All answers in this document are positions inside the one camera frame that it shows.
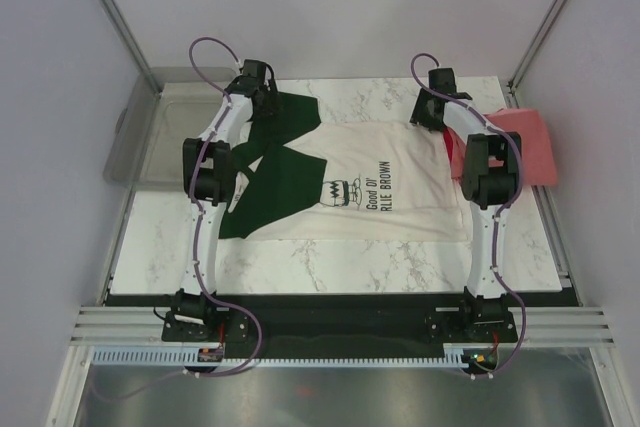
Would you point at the cream green raglan t-shirt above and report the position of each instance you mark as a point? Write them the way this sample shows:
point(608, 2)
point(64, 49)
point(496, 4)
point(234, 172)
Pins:
point(300, 178)

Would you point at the right aluminium frame post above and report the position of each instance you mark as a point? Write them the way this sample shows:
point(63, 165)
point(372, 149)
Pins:
point(549, 20)

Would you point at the white slotted cable duct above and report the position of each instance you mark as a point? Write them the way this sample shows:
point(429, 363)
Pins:
point(447, 357)

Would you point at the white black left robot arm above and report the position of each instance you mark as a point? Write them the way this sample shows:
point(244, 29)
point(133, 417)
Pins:
point(208, 170)

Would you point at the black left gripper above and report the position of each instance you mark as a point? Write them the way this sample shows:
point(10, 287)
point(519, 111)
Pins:
point(273, 105)

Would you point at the folded pink t-shirt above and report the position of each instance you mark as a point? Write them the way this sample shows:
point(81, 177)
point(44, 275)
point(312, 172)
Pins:
point(536, 148)

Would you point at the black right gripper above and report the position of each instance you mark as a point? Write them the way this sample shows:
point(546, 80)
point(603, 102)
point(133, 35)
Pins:
point(418, 114)

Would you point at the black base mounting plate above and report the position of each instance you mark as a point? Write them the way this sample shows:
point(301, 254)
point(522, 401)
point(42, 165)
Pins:
point(338, 324)

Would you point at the folded red t-shirt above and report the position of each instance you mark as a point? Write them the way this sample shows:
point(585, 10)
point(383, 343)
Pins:
point(455, 148)

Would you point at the left aluminium frame post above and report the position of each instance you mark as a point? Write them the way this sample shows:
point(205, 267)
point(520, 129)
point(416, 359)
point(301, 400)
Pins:
point(127, 38)

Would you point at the clear grey plastic bin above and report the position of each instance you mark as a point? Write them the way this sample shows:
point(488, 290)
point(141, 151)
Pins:
point(164, 109)

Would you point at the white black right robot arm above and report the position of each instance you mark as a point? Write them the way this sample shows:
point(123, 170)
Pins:
point(492, 173)

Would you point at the aluminium frame post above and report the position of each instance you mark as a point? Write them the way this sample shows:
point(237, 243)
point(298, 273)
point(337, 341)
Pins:
point(127, 38)
point(549, 20)

